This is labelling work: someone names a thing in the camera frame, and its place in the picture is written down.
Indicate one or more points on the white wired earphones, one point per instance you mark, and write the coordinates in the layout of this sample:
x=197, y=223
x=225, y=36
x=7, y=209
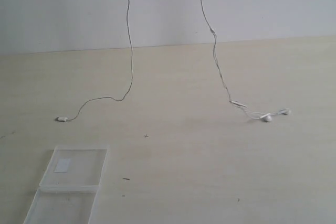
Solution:
x=264, y=117

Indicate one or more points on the white label in case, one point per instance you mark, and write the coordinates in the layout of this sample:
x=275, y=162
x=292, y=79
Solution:
x=62, y=165

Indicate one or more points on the clear plastic case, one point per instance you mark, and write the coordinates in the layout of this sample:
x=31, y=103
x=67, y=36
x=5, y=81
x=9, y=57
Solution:
x=69, y=197

